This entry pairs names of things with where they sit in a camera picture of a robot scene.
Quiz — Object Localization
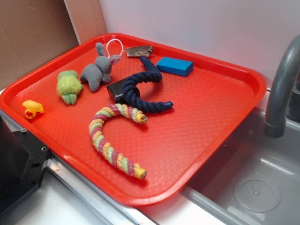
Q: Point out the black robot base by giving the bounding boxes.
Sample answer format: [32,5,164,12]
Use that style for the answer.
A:
[0,118,50,217]

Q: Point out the red plastic tray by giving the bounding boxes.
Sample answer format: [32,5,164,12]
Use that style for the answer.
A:
[0,33,266,206]

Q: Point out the black rectangular block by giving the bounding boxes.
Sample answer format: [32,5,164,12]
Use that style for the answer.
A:
[106,79,127,104]

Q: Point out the blue rectangular block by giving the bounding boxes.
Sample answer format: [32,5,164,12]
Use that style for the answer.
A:
[157,57,194,76]

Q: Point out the brown wood piece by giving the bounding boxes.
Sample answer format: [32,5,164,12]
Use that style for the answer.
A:
[124,45,153,57]

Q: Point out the grey plush bunny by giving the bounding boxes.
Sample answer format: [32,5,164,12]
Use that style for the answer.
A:
[80,38,124,92]

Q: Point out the green plush toy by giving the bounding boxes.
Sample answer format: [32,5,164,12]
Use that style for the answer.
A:
[57,70,83,105]

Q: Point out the yellow rubber duck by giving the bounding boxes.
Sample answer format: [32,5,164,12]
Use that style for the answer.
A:
[22,100,45,119]

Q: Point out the grey toy sink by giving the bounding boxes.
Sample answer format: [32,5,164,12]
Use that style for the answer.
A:
[140,97,300,225]

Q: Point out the grey toy faucet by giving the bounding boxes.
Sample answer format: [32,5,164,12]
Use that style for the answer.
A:
[263,35,300,138]

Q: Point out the brown cardboard panel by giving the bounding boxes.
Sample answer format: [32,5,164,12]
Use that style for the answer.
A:
[0,0,78,89]

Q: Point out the dark blue twisted rope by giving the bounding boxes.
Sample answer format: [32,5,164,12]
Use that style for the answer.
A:
[121,56,174,114]

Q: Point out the multicolour twisted rope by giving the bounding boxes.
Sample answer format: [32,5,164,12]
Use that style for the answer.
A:
[88,104,149,180]

